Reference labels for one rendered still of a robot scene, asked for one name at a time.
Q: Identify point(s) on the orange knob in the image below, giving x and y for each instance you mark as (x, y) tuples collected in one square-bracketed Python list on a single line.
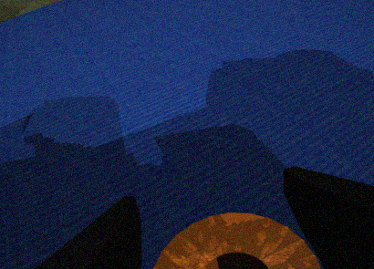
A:
[(237, 241)]

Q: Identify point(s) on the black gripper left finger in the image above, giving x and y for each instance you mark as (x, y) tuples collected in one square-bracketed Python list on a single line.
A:
[(112, 241)]

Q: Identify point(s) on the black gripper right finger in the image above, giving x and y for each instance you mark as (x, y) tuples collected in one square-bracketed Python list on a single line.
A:
[(335, 214)]

